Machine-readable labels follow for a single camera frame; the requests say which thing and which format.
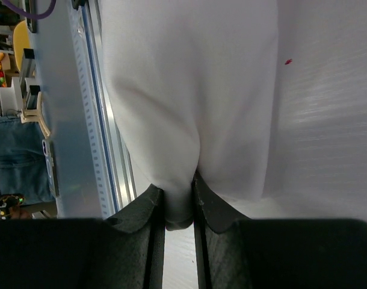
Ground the white t shirt robot print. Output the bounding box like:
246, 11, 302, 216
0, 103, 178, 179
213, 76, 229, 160
101, 1, 279, 231

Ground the blue jeans person background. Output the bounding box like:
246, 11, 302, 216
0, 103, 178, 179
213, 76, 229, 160
0, 117, 55, 205

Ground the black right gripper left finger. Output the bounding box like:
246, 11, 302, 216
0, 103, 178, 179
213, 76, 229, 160
0, 186, 165, 288

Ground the yellow chair background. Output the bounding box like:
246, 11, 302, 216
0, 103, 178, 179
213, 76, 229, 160
13, 20, 31, 72

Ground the aluminium mounting rail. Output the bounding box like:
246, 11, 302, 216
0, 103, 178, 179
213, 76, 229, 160
85, 1, 137, 211

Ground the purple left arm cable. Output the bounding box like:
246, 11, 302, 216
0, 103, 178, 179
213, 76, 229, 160
1, 0, 57, 20

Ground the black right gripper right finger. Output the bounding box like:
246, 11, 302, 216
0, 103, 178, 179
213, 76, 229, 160
192, 174, 367, 288

